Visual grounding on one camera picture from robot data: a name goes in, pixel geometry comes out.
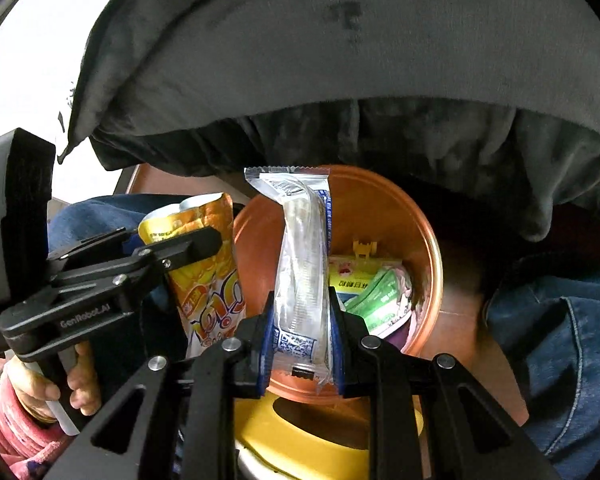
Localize green white carton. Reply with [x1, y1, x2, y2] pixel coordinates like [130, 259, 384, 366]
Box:
[327, 255, 403, 297]

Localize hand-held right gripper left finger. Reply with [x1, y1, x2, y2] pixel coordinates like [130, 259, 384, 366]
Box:
[45, 304, 277, 480]

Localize orange snack bag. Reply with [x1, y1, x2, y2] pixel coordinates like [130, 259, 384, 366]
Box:
[138, 192, 246, 361]

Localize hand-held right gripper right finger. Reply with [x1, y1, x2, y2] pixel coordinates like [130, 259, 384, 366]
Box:
[329, 287, 561, 480]

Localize yellow plastic bowl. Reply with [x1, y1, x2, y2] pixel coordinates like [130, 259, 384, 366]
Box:
[232, 392, 425, 480]

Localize clear plastic wrapper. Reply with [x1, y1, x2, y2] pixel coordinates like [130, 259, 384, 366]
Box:
[244, 166, 333, 396]

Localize orange plastic bin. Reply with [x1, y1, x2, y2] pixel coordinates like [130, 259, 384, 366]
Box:
[232, 164, 443, 406]

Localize person's right leg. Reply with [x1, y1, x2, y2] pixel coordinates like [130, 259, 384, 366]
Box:
[482, 252, 600, 476]

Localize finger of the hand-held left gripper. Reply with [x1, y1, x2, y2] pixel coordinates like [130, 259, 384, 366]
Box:
[47, 225, 226, 287]

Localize green snack bag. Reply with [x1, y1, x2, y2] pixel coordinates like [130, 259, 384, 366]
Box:
[342, 266, 413, 336]

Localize person's left hand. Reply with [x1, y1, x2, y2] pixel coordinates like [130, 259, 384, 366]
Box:
[2, 342, 102, 426]

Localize person's left leg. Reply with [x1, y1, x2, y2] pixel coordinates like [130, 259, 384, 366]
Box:
[47, 194, 233, 261]

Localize person's left forearm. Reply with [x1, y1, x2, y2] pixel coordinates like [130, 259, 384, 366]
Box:
[0, 360, 81, 480]

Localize person's leg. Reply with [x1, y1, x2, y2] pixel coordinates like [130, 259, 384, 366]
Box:
[482, 252, 600, 476]
[47, 194, 233, 261]

